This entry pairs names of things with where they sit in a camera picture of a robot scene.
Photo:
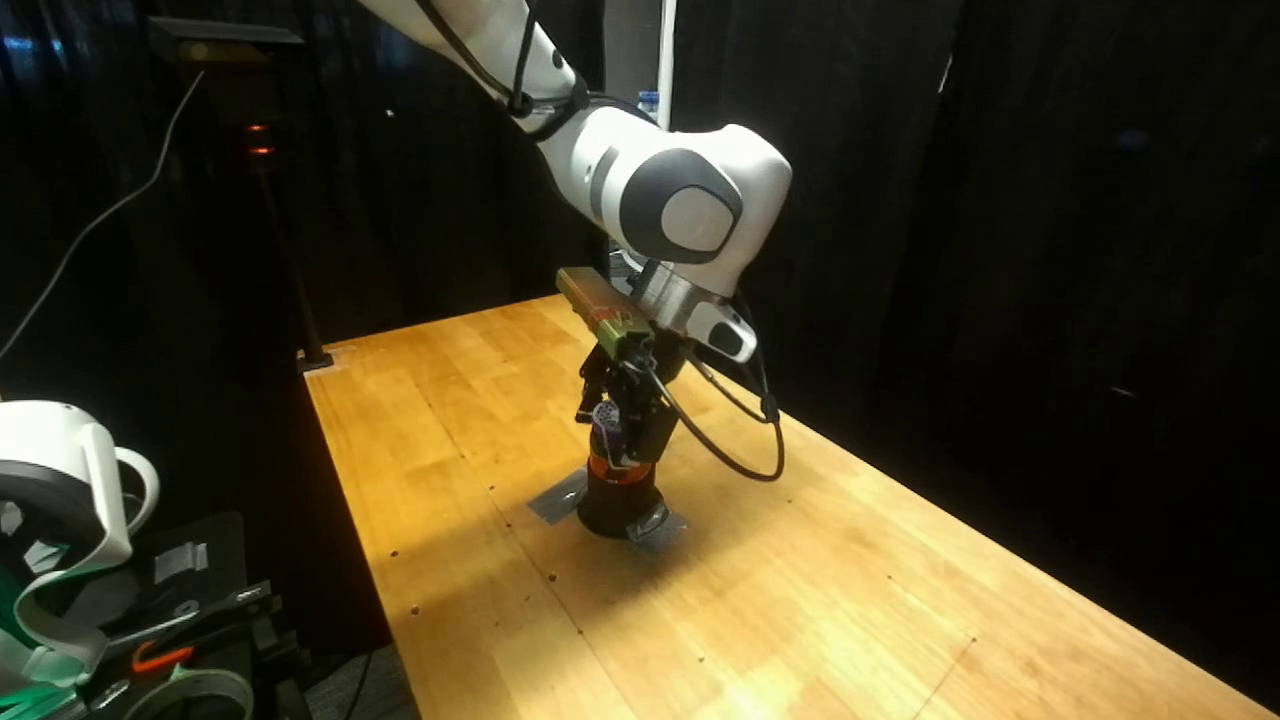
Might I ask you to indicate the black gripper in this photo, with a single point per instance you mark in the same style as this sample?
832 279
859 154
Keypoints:
642 364

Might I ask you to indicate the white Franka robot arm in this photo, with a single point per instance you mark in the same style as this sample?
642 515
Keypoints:
642 175

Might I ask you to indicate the dark bottle with silver cap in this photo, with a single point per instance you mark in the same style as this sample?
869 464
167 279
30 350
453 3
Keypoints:
621 496

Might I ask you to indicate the black tripod stand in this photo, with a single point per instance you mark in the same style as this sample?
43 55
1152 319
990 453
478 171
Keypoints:
285 255

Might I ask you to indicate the white vertical pole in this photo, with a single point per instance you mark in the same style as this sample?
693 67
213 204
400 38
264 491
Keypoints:
662 47

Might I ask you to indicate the black curtain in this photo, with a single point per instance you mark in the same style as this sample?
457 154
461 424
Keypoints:
1002 267

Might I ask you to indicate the white rounded machine housing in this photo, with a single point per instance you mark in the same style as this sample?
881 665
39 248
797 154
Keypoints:
63 483

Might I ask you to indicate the gold-brown wrist camera bar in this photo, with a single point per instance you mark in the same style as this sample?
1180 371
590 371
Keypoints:
600 307

